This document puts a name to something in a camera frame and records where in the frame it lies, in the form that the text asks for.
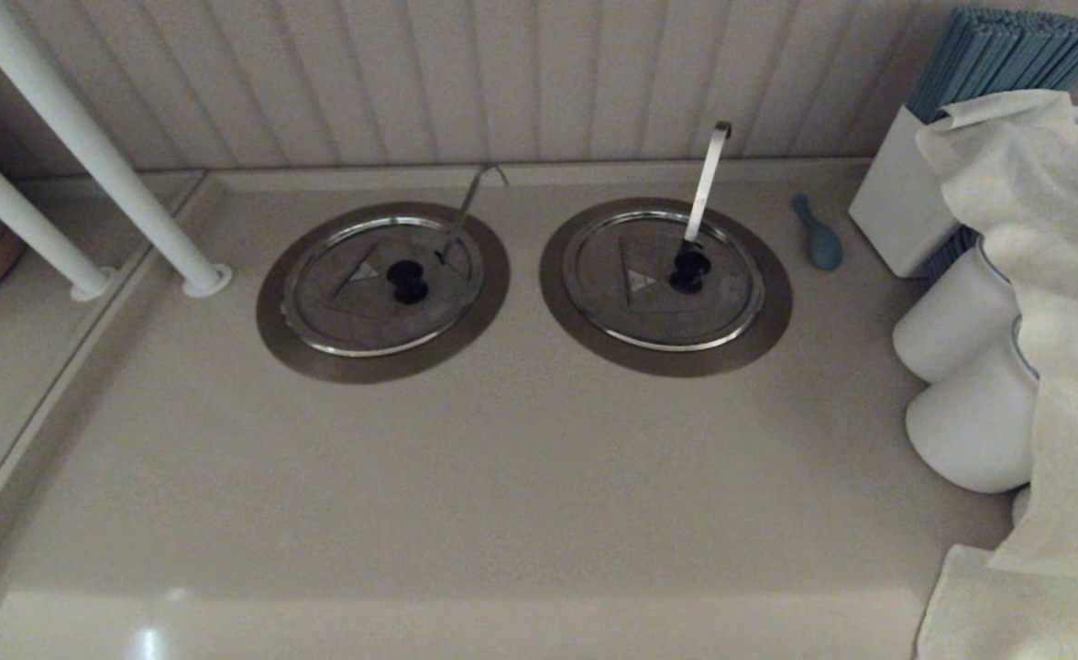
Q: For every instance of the small blue plastic spoon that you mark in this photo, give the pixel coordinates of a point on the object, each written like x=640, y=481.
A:
x=823, y=246

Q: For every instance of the blue ribbed pack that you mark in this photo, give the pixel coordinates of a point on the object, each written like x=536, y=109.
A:
x=951, y=255

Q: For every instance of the short white support pole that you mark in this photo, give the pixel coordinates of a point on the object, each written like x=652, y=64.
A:
x=16, y=215

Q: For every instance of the long white support pole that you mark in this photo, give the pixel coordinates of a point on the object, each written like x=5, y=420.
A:
x=90, y=147

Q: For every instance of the steel hinged lid, glossy knob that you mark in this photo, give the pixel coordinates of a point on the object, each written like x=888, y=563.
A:
x=713, y=302

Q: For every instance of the white square holder box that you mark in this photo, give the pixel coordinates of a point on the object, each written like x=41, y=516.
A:
x=896, y=202

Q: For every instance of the white woven cloth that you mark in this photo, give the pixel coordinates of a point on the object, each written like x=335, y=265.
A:
x=1061, y=275

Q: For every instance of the white cup stack, blue rim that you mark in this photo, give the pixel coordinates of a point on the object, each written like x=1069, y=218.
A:
x=970, y=431
x=951, y=312

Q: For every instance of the steel hinged lid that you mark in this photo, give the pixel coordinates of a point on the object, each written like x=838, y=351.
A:
x=713, y=302
x=356, y=312

